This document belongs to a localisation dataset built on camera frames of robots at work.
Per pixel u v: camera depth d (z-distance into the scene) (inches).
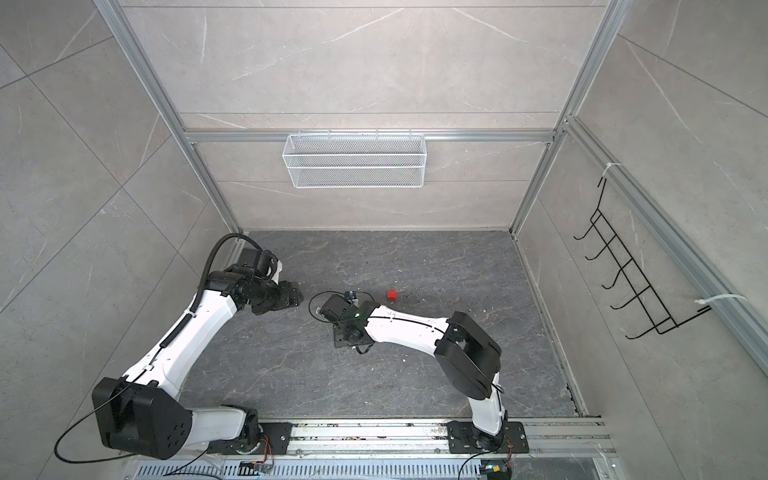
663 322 22.9
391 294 39.7
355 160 39.7
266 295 26.2
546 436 29.9
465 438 29.3
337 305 26.1
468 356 18.8
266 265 26.0
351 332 23.9
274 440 28.9
